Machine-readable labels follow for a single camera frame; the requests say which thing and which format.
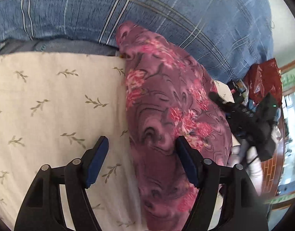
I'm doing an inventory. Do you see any blue plaid blanket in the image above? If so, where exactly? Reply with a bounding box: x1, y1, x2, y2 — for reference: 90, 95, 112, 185
0, 0, 274, 83

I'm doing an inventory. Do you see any pink floral garment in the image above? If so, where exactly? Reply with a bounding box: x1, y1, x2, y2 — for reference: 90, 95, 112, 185
116, 22, 232, 230

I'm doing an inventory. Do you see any white gloved right hand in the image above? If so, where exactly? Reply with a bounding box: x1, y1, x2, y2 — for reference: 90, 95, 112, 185
228, 127, 282, 198

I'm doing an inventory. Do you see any red plastic bag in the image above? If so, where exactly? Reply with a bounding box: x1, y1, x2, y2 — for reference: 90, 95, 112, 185
243, 59, 282, 106

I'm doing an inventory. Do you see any grey striped towel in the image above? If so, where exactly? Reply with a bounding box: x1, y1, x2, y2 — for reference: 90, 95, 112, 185
0, 39, 118, 56

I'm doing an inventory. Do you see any cream leaf-print pillow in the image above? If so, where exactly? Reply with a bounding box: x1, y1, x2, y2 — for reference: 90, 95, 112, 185
0, 51, 235, 231

